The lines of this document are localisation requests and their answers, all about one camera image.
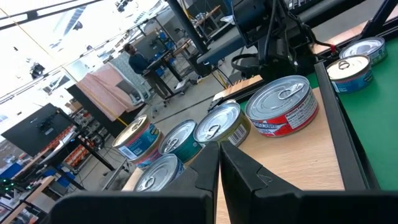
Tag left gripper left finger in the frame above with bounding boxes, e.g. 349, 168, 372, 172
46, 141, 220, 224

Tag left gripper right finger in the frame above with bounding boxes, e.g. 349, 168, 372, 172
220, 140, 398, 224

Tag white blue-label can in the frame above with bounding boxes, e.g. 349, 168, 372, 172
133, 154, 187, 193

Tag teal can silver lid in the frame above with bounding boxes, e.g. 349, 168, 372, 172
158, 119, 203, 164

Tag silver-lid seafood can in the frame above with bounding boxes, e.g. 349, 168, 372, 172
193, 101, 252, 147
338, 36, 389, 67

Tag red white-label can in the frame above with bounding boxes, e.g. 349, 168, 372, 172
244, 75, 320, 138

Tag black panel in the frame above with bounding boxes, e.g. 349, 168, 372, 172
67, 83, 131, 138

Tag grey chair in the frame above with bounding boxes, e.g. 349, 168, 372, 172
116, 79, 147, 107

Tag wooden background table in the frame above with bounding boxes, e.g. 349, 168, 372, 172
0, 175, 57, 224

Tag green table mat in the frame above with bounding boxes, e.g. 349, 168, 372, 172
239, 37, 398, 191

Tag pink curtain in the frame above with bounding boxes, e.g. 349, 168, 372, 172
76, 62, 144, 122

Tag black monitor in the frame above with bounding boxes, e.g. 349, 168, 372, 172
1, 103, 75, 158

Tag person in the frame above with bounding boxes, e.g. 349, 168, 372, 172
123, 43, 171, 100

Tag black standing desk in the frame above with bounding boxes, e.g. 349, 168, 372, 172
141, 39, 200, 100

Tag grey curtain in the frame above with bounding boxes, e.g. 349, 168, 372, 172
108, 51, 150, 103

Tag background robot green lights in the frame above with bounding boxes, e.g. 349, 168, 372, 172
0, 177, 17, 193

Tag grey desk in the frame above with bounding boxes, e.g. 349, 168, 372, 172
196, 26, 248, 66

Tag black desk beam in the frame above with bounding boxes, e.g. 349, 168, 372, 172
289, 0, 366, 24

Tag ceiling light strip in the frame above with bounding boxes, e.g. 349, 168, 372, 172
0, 0, 103, 32

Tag wooden shelf black metal frame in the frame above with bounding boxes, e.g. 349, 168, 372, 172
121, 60, 382, 224

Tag black diagonal frame strut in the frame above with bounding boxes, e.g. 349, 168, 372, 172
360, 0, 398, 40

